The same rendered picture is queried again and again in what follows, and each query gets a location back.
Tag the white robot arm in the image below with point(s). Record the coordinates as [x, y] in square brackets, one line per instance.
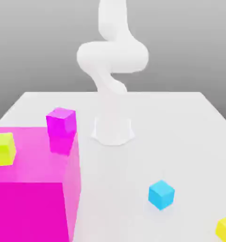
[112, 56]

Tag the small magenta cube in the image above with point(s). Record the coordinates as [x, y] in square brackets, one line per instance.
[60, 130]

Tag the small blue cube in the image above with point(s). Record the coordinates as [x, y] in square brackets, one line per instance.
[161, 195]

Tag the small lime cube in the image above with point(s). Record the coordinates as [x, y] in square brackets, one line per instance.
[2, 150]

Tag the large pink box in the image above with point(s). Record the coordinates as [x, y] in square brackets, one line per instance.
[29, 198]

